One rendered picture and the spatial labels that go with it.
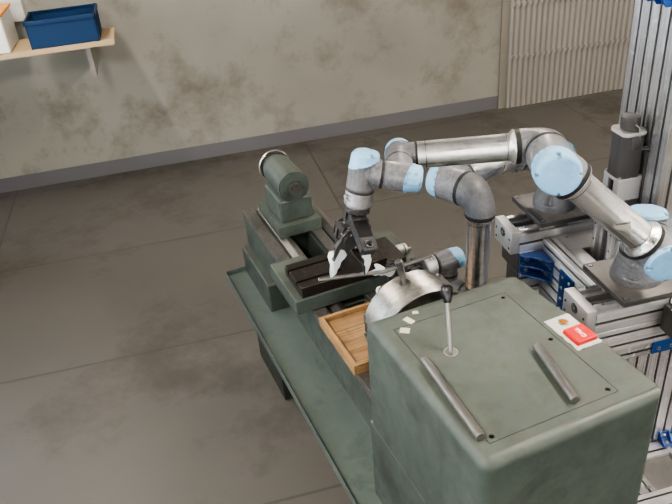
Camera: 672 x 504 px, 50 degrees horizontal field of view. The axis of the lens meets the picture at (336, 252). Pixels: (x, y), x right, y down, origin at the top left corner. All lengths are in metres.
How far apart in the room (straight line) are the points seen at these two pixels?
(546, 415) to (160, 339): 2.81
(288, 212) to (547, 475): 1.79
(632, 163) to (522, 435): 1.08
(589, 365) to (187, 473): 2.04
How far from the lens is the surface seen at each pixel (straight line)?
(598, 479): 1.86
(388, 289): 2.12
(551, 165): 1.86
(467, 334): 1.89
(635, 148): 2.38
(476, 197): 2.27
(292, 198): 3.08
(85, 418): 3.80
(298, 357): 2.96
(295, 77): 6.13
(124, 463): 3.50
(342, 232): 1.93
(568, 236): 2.69
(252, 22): 5.96
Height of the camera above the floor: 2.43
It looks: 32 degrees down
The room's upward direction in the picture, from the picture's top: 5 degrees counter-clockwise
